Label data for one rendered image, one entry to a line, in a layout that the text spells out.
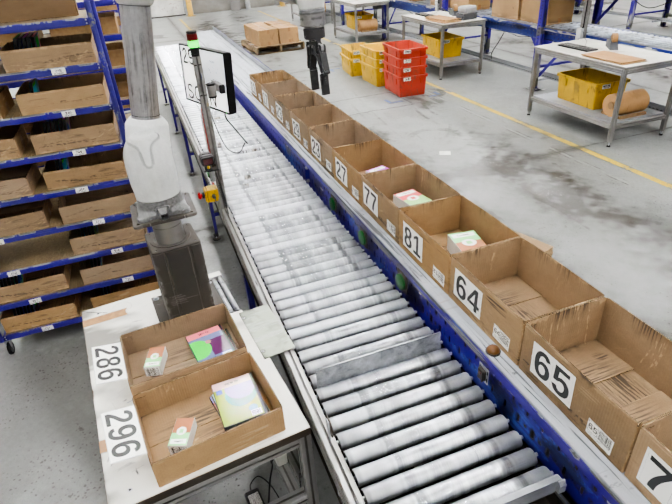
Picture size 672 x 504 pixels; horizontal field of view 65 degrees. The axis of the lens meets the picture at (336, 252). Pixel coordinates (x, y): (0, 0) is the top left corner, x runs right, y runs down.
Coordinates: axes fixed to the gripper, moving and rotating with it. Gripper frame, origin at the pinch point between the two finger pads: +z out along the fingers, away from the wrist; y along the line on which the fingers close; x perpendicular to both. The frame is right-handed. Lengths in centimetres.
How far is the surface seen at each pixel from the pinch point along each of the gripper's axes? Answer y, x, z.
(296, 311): 20, -27, 79
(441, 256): 48, 21, 55
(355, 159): -63, 37, 56
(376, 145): -62, 50, 51
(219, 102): -92, -24, 20
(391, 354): 62, -7, 78
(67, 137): -110, -100, 26
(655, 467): 139, 18, 61
